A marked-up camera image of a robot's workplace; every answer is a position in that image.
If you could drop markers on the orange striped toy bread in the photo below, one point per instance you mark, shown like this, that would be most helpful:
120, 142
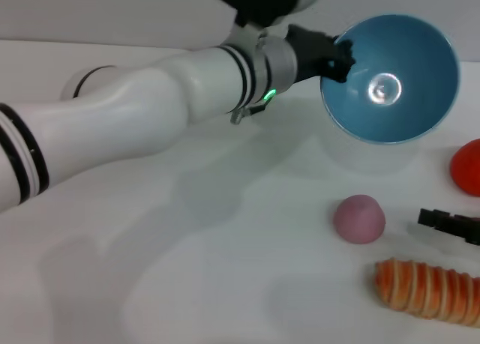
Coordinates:
423, 291

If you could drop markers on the red toy fruit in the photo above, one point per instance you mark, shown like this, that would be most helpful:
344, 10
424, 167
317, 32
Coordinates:
468, 168

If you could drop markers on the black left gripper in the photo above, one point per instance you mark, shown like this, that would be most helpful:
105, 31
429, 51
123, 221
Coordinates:
309, 53

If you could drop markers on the blue bowl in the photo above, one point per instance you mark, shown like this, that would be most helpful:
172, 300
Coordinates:
412, 59

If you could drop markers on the pink toy peach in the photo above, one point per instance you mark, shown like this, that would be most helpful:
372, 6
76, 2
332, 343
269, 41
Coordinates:
360, 220

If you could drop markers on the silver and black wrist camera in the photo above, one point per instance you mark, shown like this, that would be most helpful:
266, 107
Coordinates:
262, 3

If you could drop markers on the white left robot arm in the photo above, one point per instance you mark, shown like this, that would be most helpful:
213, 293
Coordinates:
131, 108

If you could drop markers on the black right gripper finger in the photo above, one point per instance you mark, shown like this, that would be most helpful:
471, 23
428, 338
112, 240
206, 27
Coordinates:
450, 222

